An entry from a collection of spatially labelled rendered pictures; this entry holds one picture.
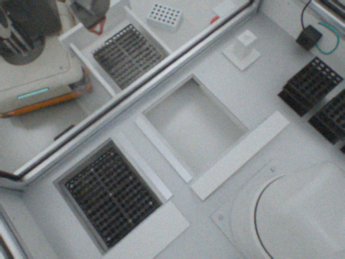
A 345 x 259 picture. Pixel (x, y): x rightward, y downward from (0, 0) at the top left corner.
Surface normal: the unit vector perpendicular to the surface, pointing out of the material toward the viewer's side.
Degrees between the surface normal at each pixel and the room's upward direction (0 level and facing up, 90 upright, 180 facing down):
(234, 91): 0
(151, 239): 0
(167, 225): 0
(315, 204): 22
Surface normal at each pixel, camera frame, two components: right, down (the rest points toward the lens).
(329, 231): -0.44, 0.05
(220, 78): -0.04, -0.32
